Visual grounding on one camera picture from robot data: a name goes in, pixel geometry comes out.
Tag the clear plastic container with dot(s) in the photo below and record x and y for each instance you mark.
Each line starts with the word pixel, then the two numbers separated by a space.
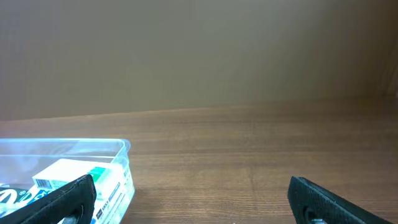
pixel 22 158

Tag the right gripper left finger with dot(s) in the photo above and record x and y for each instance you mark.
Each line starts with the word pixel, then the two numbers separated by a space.
pixel 74 202

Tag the dark green round-logo box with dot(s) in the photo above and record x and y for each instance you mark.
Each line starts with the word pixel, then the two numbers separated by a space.
pixel 10 196

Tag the white green box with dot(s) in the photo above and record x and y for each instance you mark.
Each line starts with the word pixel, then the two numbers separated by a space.
pixel 66 170

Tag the white Hansaplast plaster box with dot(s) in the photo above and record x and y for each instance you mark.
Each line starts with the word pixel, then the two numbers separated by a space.
pixel 115 196

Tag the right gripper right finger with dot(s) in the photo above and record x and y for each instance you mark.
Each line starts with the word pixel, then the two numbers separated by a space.
pixel 311 203

